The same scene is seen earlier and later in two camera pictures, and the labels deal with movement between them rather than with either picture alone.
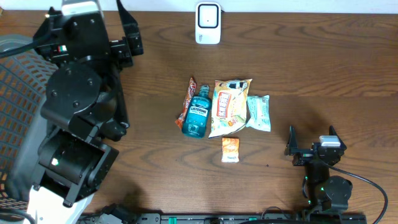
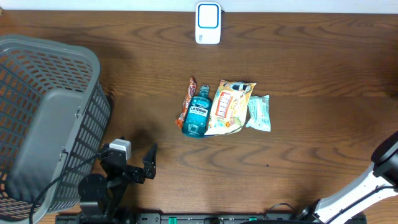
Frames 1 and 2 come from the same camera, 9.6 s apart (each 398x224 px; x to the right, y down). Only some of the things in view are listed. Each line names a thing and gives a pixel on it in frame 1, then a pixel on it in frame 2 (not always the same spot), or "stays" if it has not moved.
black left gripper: x=110 y=49 to x=137 y=175
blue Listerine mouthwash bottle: x=198 y=115 stays
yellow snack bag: x=229 y=106 stays
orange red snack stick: x=191 y=91 stays
